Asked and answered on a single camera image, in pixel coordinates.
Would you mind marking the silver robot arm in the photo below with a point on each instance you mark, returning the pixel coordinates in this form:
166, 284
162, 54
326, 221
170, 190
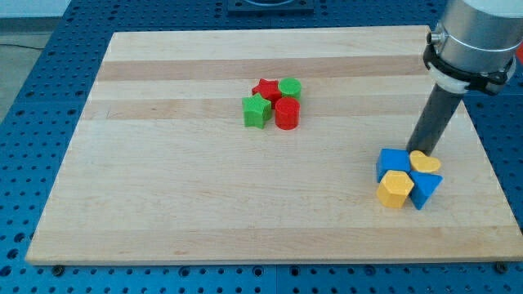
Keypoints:
473, 46

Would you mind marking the wooden board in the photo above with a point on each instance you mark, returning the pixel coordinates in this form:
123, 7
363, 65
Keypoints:
161, 170

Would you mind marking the green star block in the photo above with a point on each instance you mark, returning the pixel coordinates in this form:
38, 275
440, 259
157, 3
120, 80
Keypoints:
256, 110

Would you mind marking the red cylinder block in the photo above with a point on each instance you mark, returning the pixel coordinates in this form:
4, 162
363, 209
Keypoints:
287, 113

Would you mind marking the red star block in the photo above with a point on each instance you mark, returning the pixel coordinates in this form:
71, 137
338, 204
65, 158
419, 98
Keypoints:
269, 90

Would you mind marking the green cylinder block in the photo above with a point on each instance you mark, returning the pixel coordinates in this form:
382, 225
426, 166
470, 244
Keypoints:
290, 87

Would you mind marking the blue square block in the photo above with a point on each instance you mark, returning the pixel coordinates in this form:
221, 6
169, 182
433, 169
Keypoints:
392, 159

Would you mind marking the yellow hexagon block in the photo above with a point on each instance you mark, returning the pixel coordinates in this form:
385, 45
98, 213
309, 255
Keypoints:
394, 188

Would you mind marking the yellow heart block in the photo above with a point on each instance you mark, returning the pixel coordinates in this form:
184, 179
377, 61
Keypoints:
422, 163

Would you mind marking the blue triangle block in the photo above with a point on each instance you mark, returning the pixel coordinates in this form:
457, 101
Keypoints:
425, 185

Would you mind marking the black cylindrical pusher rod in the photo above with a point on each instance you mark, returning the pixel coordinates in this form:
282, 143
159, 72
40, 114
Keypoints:
437, 112

